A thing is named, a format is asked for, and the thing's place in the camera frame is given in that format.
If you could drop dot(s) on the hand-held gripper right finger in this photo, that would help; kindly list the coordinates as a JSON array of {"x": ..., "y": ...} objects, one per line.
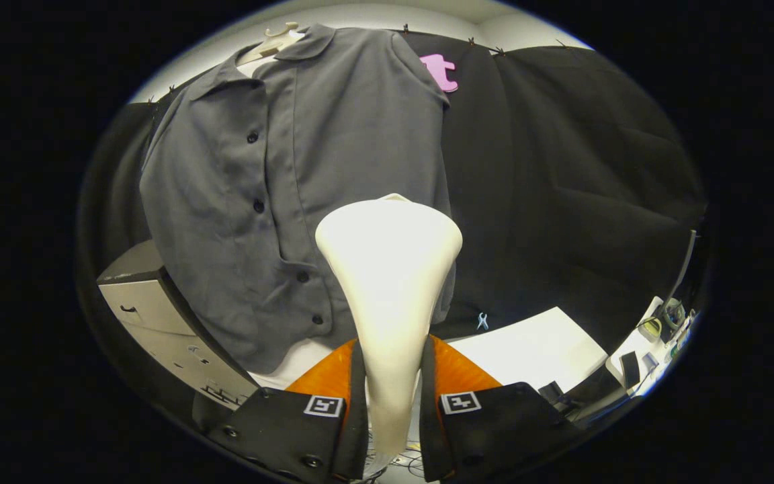
[{"x": 428, "y": 423}]

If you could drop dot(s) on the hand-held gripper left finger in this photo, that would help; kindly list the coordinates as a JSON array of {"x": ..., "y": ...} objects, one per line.
[{"x": 359, "y": 417}]

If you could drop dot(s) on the grey button-up shirt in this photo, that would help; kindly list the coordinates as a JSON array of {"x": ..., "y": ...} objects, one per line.
[{"x": 226, "y": 202}]

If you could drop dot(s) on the white mannequin torso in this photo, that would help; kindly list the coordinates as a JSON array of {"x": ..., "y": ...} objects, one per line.
[{"x": 293, "y": 363}]

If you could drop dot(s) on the light blue clip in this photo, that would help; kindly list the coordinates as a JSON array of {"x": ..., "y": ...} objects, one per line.
[{"x": 482, "y": 321}]

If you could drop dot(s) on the black remote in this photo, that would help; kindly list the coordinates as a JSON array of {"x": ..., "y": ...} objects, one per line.
[{"x": 629, "y": 370}]

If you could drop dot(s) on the grey drawer cabinet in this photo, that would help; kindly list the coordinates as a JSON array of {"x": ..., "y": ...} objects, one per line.
[{"x": 152, "y": 316}]

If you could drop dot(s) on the green tape roll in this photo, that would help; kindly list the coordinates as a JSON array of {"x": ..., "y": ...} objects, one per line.
[{"x": 642, "y": 329}]

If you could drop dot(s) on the black backdrop cloth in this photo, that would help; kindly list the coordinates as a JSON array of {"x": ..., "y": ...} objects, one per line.
[{"x": 562, "y": 168}]

